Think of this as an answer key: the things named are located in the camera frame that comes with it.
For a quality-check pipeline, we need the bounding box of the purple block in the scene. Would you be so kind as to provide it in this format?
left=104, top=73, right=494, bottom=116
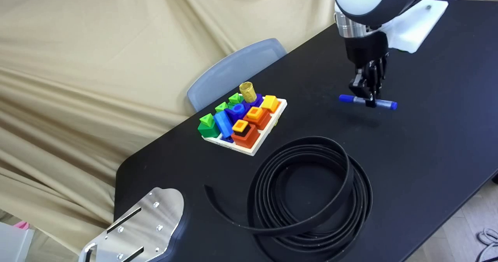
left=242, top=94, right=265, bottom=112

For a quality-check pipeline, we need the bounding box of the coil of black belt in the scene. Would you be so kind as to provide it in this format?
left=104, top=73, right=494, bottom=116
left=203, top=136, right=374, bottom=262

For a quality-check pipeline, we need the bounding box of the silver metal plate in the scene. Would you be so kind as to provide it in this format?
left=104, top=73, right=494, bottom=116
left=78, top=187, right=188, bottom=262

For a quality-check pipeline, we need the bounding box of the blue bar block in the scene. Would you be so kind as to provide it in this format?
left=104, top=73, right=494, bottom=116
left=213, top=110, right=234, bottom=139

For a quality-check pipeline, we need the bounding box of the white box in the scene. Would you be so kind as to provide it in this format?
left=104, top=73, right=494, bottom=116
left=0, top=222, right=35, bottom=262

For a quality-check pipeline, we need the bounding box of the orange square block black hole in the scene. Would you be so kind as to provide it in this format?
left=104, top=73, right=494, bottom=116
left=231, top=120, right=261, bottom=149

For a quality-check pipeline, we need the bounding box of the large green triangle block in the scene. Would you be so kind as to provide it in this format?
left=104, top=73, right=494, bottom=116
left=197, top=113, right=221, bottom=138

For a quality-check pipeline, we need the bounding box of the white shape sorter tray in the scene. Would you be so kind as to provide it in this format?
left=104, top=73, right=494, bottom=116
left=201, top=98, right=288, bottom=156

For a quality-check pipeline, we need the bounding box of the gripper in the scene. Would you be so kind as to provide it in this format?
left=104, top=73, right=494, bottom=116
left=344, top=31, right=390, bottom=108

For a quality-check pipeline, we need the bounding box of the blue ring block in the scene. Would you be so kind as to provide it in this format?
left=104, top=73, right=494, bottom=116
left=230, top=103, right=247, bottom=119

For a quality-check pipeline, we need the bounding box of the white cable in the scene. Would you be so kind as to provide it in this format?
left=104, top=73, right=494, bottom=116
left=476, top=227, right=498, bottom=262

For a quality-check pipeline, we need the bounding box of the beige cloth backdrop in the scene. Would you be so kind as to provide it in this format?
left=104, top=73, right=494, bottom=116
left=0, top=0, right=336, bottom=255

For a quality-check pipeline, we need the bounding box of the grey chair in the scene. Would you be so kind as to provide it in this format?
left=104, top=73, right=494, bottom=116
left=187, top=38, right=288, bottom=112

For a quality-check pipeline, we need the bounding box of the orange and yellow square block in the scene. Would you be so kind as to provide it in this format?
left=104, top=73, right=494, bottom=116
left=243, top=106, right=272, bottom=131

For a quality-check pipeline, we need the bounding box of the gold cylinder block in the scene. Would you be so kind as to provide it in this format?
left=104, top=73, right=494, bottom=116
left=239, top=82, right=258, bottom=103

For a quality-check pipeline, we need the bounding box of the blue and grey marker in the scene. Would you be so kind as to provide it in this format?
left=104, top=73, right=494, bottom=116
left=338, top=94, right=398, bottom=110

